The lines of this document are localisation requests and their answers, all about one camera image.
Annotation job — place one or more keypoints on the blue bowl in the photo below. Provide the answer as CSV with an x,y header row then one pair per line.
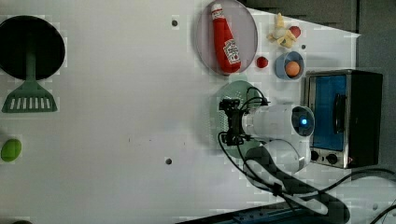
x,y
282,60

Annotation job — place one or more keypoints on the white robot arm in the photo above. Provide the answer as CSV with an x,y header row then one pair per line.
x,y
273,144

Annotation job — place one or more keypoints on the green slotted spatula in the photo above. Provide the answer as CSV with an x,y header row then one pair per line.
x,y
30,96

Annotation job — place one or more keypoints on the small red strawberry toy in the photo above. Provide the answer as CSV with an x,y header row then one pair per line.
x,y
262,62

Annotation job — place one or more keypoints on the red plush ketchup bottle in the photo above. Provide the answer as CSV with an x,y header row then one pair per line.
x,y
227,52

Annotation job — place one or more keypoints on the orange ball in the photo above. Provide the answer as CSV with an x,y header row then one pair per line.
x,y
292,69

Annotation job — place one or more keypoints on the black toaster oven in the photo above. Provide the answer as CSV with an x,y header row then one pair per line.
x,y
347,110

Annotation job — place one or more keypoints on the green lime toy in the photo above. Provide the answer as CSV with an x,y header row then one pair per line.
x,y
11,150

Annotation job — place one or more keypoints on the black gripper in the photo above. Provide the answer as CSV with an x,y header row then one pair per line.
x,y
234,134

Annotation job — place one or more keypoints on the black round pan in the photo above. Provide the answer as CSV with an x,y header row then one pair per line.
x,y
49,46

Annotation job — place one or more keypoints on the peeled banana toy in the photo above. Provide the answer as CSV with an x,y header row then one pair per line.
x,y
282,35

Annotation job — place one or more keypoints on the large pink strawberry toy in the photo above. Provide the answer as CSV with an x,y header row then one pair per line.
x,y
296,31

